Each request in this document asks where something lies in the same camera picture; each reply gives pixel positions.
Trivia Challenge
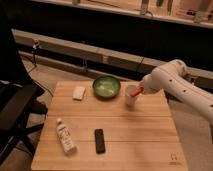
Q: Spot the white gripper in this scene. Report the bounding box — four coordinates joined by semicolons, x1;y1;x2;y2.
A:
140;74;156;94

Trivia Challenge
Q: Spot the red pepper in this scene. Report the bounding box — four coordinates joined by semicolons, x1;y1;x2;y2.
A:
130;87;144;97

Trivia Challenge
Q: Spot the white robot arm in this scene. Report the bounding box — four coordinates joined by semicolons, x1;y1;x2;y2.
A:
140;59;213;125

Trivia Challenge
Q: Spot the green bowl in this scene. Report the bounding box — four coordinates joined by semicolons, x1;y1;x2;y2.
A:
92;76;121;99

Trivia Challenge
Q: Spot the black remote control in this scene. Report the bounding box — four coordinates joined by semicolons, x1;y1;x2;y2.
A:
94;129;105;154

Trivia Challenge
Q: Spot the white sponge block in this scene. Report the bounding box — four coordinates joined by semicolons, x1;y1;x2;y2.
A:
72;86;86;100

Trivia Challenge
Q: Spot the white plastic bottle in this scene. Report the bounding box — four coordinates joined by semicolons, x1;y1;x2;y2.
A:
56;118;76;155

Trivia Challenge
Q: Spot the black chair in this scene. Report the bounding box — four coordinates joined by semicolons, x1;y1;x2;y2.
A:
0;19;48;166

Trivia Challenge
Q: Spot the black cable on floor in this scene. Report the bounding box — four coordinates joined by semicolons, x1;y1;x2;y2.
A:
20;39;54;98

